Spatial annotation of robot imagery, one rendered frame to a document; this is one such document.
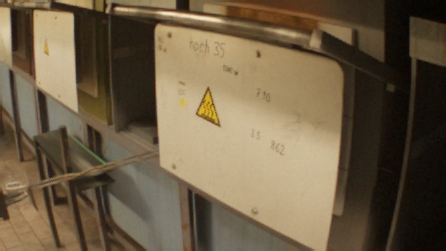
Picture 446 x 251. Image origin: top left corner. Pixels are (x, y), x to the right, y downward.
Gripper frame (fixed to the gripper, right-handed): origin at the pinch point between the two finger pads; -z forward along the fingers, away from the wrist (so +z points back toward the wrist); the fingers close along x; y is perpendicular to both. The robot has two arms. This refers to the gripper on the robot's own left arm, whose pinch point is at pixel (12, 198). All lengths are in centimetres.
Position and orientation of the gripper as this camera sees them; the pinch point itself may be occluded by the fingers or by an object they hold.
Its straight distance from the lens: 145.1
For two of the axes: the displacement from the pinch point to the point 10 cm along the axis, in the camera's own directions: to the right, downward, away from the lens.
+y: -6.1, -2.6, 7.5
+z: -7.9, 2.3, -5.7
